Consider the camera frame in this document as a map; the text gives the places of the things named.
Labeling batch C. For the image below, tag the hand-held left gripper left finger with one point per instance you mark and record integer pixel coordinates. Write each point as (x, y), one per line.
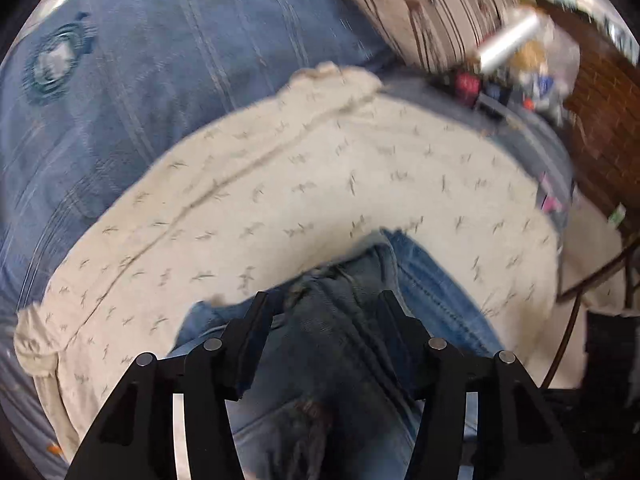
(247, 355)

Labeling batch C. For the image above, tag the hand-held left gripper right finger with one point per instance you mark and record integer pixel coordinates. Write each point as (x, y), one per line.
(400, 340)

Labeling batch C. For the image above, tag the blue denim pants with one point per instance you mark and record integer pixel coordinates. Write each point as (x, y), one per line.
(325, 340)

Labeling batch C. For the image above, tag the beige patterned cloth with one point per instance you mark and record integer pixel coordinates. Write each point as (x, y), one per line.
(300, 160)

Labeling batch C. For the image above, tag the small red object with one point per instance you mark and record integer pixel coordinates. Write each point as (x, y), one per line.
(467, 84)

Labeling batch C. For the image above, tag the clear plastic bag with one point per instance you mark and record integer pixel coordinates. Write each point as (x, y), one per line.
(555, 70)

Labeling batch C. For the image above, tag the silver metal cylinder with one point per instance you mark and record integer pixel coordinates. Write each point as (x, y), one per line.
(505, 40)

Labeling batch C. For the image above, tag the blue plaid blanket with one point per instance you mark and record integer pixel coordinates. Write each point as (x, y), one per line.
(175, 35)

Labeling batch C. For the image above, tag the beige striped pillow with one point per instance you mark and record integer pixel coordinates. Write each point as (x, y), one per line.
(430, 5)

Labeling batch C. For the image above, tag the dark metal chair frame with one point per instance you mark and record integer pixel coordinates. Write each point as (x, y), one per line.
(595, 272)

